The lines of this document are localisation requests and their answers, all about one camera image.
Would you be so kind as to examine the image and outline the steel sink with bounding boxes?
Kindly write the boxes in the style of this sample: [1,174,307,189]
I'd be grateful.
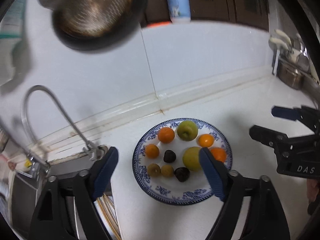
[10,172,113,240]

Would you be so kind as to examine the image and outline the green apple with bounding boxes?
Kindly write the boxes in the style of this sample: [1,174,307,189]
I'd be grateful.
[177,120,199,141]

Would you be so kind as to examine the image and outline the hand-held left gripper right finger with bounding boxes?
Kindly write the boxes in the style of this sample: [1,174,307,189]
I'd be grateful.
[199,147,292,240]

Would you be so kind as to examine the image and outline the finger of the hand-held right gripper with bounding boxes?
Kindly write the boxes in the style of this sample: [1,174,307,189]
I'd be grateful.
[271,106,320,132]
[249,125,290,151]

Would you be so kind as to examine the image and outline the red strip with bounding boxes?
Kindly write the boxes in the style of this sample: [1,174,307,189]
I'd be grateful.
[147,21,171,28]

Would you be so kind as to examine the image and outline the large yellow-green grapefruit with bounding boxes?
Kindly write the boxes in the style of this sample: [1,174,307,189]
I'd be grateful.
[182,147,203,172]

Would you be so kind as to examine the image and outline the steel cleaver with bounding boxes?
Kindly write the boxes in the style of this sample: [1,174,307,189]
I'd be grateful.
[296,52,312,74]

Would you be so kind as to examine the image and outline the teal and white box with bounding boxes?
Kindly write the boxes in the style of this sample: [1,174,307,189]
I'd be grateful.
[0,0,27,42]

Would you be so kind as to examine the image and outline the cream handled knife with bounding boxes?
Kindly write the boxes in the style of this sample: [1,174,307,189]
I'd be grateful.
[268,37,288,50]
[274,29,292,43]

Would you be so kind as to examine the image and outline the gooseneck steel faucet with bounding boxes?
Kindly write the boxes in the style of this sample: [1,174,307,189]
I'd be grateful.
[24,85,101,162]

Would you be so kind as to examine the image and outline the orange tangerine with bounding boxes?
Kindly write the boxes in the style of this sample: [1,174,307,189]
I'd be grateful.
[210,147,227,163]
[145,144,160,159]
[157,127,175,144]
[197,134,214,148]

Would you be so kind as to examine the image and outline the steel tap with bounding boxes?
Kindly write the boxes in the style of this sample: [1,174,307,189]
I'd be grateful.
[0,119,51,179]

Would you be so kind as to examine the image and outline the black frying pan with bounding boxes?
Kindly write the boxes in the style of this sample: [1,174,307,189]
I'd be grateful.
[51,0,148,52]

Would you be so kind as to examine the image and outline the blue patterned white plate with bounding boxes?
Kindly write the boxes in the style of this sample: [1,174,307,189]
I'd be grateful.
[132,117,233,206]

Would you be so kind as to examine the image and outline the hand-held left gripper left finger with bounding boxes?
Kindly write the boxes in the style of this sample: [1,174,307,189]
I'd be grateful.
[29,146,119,240]

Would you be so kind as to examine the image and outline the person's right hand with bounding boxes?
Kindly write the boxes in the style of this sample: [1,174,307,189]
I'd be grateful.
[306,179,320,215]

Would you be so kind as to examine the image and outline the dark wooden window frame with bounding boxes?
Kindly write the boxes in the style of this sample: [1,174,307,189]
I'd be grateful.
[140,0,271,32]

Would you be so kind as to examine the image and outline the brass mesh strainer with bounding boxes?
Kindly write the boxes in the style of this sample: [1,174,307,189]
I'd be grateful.
[39,0,135,38]

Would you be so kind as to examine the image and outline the bundle of wooden chopsticks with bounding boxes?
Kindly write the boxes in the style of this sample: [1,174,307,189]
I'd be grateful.
[96,195,122,240]

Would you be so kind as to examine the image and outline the dark purple plum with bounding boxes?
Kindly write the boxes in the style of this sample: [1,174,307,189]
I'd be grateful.
[174,167,190,182]
[163,150,176,163]

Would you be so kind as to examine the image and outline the white and blue pump bottle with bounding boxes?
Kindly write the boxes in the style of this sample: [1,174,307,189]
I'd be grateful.
[165,0,192,24]

